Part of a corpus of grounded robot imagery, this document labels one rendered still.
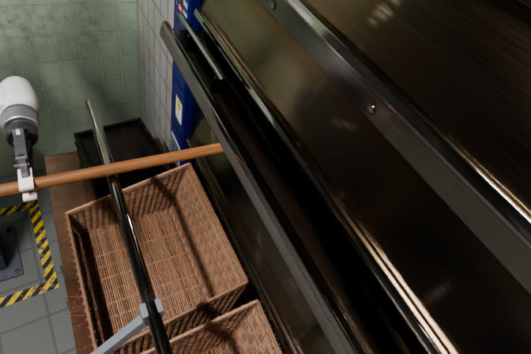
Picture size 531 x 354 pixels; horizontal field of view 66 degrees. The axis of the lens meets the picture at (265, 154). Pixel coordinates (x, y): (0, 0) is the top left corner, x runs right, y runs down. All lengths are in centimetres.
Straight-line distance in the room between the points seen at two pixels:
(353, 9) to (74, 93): 197
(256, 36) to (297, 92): 22
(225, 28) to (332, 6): 47
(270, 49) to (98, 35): 145
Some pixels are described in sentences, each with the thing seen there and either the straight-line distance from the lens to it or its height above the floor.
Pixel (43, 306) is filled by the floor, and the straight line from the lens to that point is 231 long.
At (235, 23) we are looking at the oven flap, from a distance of 111.
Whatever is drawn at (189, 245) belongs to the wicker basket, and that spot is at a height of 61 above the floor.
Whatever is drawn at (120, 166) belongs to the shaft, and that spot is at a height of 121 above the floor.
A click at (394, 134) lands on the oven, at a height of 165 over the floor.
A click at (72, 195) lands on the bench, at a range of 190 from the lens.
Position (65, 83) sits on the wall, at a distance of 243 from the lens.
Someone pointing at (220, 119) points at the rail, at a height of 144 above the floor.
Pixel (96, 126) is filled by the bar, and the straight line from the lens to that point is 129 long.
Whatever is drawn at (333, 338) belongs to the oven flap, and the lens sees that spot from 70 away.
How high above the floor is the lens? 202
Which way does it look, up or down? 43 degrees down
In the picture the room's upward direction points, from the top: 14 degrees clockwise
